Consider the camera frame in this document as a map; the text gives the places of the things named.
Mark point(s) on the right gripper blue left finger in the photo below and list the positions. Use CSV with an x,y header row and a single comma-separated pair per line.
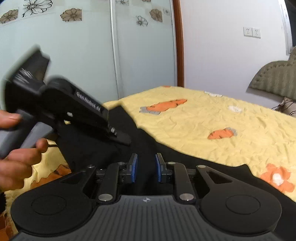
x,y
131,169

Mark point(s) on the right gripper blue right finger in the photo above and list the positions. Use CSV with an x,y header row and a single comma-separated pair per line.
x,y
161,168

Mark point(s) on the black pants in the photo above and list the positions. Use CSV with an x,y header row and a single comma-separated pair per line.
x,y
83,144

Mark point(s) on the person left hand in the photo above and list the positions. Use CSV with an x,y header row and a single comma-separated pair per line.
x,y
17,166

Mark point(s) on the yellow carrot print bedspread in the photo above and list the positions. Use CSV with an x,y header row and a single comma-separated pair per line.
x,y
205,204

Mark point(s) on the frosted glass wardrobe door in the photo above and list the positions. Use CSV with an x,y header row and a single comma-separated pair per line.
x,y
110,49

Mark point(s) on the olive green padded headboard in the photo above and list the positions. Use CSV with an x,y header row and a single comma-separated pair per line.
x,y
277,78

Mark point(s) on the brown wooden door frame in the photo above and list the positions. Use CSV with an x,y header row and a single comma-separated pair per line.
x,y
179,42

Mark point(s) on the white wall socket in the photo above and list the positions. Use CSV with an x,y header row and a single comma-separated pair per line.
x,y
251,32

